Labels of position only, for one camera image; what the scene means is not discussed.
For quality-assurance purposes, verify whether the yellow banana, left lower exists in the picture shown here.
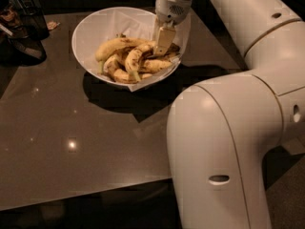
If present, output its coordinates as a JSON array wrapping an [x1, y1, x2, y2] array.
[[99, 54, 120, 76]]

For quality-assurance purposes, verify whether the black mesh tray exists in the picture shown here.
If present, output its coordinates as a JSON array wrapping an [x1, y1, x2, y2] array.
[[0, 27, 47, 65]]

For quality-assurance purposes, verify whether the spotted yellow banana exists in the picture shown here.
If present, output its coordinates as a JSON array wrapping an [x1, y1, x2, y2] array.
[[125, 41, 154, 82]]

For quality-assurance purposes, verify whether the yellow banana, right middle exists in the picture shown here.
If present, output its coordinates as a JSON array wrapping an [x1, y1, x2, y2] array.
[[158, 52, 179, 61]]

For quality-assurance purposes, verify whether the small crumpled wrapper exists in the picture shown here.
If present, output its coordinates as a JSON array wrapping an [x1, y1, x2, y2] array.
[[47, 21, 60, 31]]

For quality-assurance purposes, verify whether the black mesh basket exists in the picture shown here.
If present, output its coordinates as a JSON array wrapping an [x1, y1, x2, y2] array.
[[20, 7, 50, 40]]

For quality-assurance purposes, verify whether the yellow banana, bottom front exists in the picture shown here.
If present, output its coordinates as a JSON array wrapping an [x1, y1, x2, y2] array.
[[111, 69, 153, 84]]

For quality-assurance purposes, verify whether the long yellow banana, top left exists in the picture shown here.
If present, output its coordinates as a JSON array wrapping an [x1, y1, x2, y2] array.
[[95, 37, 147, 62]]

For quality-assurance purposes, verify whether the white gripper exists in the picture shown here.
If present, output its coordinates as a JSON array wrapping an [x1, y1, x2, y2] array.
[[152, 0, 193, 48]]

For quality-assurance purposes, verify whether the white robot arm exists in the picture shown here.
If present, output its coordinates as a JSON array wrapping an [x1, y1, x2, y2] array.
[[155, 0, 305, 229]]

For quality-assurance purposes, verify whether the yellow banana, lower right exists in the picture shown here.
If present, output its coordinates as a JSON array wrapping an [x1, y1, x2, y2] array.
[[139, 59, 172, 73]]

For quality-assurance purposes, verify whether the white paper liner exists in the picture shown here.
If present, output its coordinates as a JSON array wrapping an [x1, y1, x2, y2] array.
[[112, 8, 191, 92]]

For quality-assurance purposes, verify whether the white bowl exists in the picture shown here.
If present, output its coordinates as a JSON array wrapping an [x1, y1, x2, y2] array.
[[71, 6, 183, 89]]

